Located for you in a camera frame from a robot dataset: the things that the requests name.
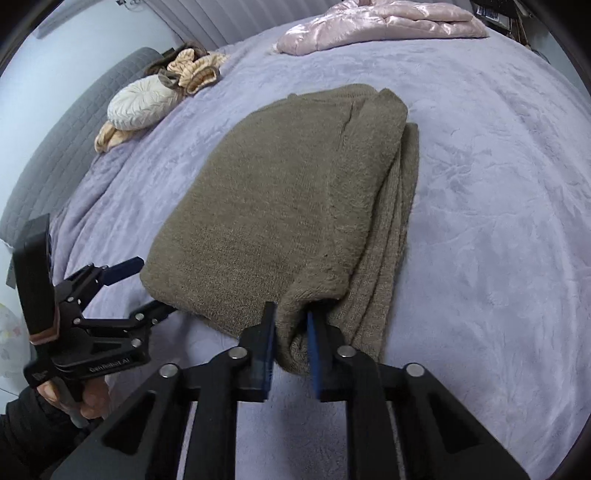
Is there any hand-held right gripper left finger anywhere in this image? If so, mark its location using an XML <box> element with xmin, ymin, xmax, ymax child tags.
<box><xmin>48</xmin><ymin>302</ymin><xmax>277</xmax><ymax>480</ymax></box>

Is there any black device with cables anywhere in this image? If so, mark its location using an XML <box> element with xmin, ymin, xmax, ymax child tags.
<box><xmin>473</xmin><ymin>0</ymin><xmax>550</xmax><ymax>61</ymax></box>

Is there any person's left hand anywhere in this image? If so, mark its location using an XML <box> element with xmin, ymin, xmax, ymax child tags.
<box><xmin>36</xmin><ymin>376</ymin><xmax>112</xmax><ymax>418</ymax></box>

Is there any brown knit sweater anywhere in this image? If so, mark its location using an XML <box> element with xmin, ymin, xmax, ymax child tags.
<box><xmin>141</xmin><ymin>84</ymin><xmax>420</xmax><ymax>376</ymax></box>

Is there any beige striped knit garment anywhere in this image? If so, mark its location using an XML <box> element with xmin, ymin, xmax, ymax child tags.
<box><xmin>95</xmin><ymin>50</ymin><xmax>229</xmax><ymax>154</ymax></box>

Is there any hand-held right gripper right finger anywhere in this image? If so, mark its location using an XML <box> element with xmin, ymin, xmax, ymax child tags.
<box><xmin>307</xmin><ymin>310</ymin><xmax>532</xmax><ymax>480</ymax></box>

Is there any lavender fleece blanket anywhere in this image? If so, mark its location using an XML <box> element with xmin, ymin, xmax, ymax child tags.
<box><xmin>46</xmin><ymin>14</ymin><xmax>591</xmax><ymax>480</ymax></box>

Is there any pink shiny puffer jacket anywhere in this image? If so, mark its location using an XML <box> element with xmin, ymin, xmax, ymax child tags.
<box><xmin>276</xmin><ymin>0</ymin><xmax>490</xmax><ymax>56</ymax></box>

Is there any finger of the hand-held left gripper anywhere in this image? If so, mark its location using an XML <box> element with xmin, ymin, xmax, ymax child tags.
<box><xmin>55</xmin><ymin>257</ymin><xmax>145</xmax><ymax>310</ymax></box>
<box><xmin>76</xmin><ymin>300</ymin><xmax>178</xmax><ymax>342</ymax></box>

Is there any grey quilted headboard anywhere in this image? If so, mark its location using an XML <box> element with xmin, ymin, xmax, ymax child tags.
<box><xmin>0</xmin><ymin>46</ymin><xmax>169</xmax><ymax>243</ymax></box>

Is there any cream round pleated pillow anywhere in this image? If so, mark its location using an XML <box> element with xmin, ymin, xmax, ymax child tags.
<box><xmin>107</xmin><ymin>76</ymin><xmax>182</xmax><ymax>131</ymax></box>

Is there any dark brown fuzzy garment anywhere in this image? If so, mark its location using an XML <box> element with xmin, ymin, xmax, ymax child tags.
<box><xmin>145</xmin><ymin>41</ymin><xmax>208</xmax><ymax>100</ymax></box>

